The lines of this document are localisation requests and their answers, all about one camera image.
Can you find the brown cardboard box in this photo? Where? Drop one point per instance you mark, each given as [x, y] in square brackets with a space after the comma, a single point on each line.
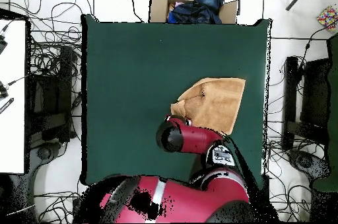
[158, 7]

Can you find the black round floor base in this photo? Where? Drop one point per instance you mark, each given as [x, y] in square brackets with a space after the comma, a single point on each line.
[303, 162]

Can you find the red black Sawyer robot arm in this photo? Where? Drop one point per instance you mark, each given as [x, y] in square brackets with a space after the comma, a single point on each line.
[190, 139]

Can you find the dark blue clothes pile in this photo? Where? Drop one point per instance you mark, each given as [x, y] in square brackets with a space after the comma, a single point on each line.
[200, 7]

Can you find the colourful patterned cloth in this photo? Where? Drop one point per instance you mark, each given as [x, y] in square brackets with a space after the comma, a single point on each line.
[328, 17]

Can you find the white side table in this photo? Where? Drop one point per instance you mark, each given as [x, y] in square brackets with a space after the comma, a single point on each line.
[13, 128]

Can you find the tan terry towel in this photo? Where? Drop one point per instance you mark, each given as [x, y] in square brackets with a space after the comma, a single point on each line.
[219, 102]

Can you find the black flat strip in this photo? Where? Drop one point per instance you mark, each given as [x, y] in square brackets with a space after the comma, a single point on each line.
[6, 105]

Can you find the black metal frame stand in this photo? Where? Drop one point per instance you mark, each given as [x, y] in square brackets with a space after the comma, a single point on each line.
[52, 97]
[290, 89]

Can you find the dark green table cloth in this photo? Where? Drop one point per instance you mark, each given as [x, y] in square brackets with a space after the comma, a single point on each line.
[132, 76]
[333, 102]

